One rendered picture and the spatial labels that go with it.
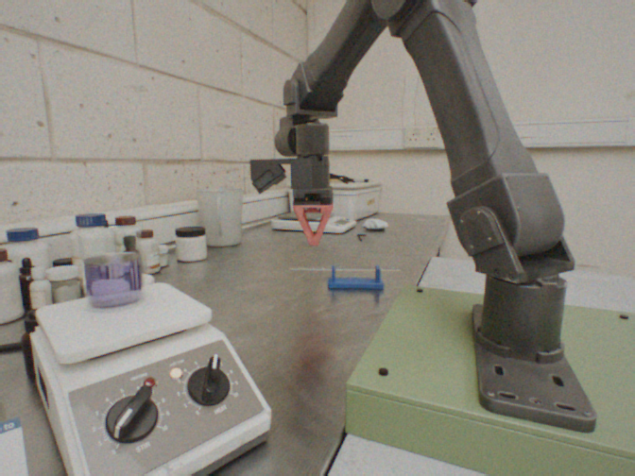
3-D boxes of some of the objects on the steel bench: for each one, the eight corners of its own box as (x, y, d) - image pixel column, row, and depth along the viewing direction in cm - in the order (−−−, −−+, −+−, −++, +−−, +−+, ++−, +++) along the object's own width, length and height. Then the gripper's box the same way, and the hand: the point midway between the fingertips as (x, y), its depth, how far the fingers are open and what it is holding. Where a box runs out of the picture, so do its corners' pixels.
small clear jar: (77, 293, 64) (73, 263, 63) (86, 299, 61) (82, 268, 60) (44, 300, 61) (40, 269, 60) (52, 307, 58) (48, 275, 57)
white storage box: (383, 212, 172) (384, 180, 169) (354, 223, 140) (355, 184, 137) (322, 209, 186) (322, 179, 183) (283, 218, 154) (283, 182, 151)
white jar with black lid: (213, 257, 89) (211, 227, 88) (192, 263, 83) (190, 231, 82) (192, 254, 92) (190, 225, 91) (170, 260, 86) (167, 229, 85)
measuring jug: (246, 250, 96) (244, 192, 93) (194, 252, 94) (190, 193, 91) (245, 237, 114) (243, 187, 111) (200, 238, 111) (197, 188, 109)
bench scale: (342, 235, 118) (342, 220, 117) (268, 230, 127) (268, 216, 126) (357, 226, 135) (357, 212, 134) (291, 222, 144) (291, 210, 143)
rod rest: (381, 283, 70) (382, 264, 69) (384, 289, 66) (385, 269, 66) (327, 282, 70) (327, 263, 69) (327, 288, 67) (328, 269, 66)
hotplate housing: (275, 441, 30) (273, 348, 28) (90, 554, 21) (73, 429, 20) (165, 344, 46) (161, 281, 44) (34, 385, 37) (23, 310, 36)
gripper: (333, 154, 59) (334, 249, 62) (332, 155, 69) (333, 238, 72) (290, 154, 59) (292, 250, 62) (295, 156, 69) (297, 238, 72)
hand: (314, 239), depth 67 cm, fingers open, 3 cm apart
